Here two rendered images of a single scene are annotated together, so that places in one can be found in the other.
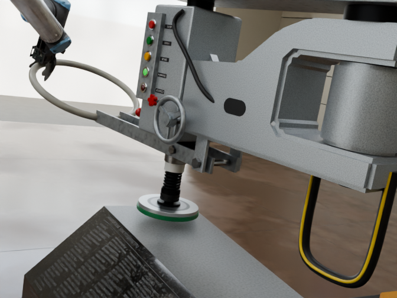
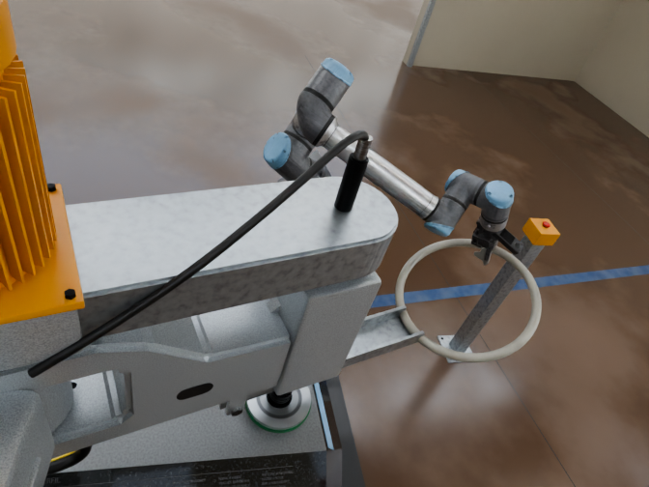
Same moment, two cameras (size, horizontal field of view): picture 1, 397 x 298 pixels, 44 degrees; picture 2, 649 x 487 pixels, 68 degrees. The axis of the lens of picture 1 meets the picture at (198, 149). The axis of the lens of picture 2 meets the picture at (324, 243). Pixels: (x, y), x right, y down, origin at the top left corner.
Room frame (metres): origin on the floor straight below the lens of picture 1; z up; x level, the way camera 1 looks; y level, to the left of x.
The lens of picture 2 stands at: (1.73, -0.76, 2.37)
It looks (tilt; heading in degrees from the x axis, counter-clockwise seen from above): 42 degrees down; 95
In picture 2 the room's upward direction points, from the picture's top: 18 degrees clockwise
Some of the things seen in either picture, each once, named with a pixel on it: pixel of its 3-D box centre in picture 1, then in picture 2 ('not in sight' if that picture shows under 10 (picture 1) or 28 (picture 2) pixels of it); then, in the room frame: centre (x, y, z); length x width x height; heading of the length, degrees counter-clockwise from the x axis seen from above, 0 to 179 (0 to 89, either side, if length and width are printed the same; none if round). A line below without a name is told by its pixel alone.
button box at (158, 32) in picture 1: (151, 57); not in sight; (1.65, 0.20, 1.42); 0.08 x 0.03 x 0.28; 43
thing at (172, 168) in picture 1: (174, 165); not in sight; (1.68, 0.07, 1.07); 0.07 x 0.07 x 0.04
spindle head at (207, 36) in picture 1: (204, 82); (279, 321); (1.62, 0.02, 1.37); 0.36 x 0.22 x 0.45; 43
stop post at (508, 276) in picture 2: not in sight; (494, 295); (2.58, 1.39, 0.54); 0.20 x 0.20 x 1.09; 28
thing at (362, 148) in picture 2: not in sight; (353, 174); (1.68, 0.07, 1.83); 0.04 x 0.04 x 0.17
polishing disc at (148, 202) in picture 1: (168, 204); (278, 397); (1.68, 0.07, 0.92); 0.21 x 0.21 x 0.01
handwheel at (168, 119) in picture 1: (178, 120); not in sight; (1.51, 0.08, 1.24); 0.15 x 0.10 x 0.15; 43
